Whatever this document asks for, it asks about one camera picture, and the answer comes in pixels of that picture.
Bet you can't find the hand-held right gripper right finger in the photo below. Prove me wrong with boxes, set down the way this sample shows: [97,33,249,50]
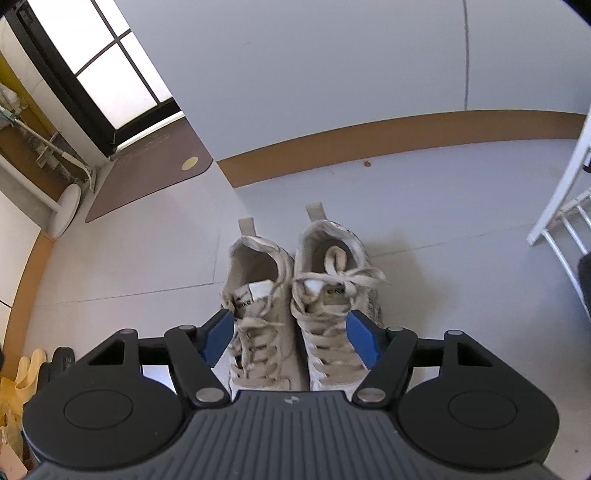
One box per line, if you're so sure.
[346,310,497,408]

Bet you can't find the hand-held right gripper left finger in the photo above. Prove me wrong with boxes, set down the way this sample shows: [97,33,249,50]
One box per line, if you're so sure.
[85,308,235,408]

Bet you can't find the white sneaker beige laces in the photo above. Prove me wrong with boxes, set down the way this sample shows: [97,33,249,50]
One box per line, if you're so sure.
[290,202,386,393]
[221,217,305,393]

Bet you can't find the white shoe rack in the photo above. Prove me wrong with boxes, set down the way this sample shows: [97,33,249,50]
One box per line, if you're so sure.
[526,134,591,319]

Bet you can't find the black slide slipper tan print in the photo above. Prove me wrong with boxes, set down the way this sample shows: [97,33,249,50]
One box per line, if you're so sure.
[44,346,80,381]

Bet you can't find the brown door mat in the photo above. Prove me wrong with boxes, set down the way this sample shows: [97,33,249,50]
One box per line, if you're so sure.
[85,121,214,224]

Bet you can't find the pale yellow slipper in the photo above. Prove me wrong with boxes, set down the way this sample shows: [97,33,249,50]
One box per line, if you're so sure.
[0,348,48,462]

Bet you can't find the glass door dark frame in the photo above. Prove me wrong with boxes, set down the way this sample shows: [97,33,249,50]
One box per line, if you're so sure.
[0,0,188,160]

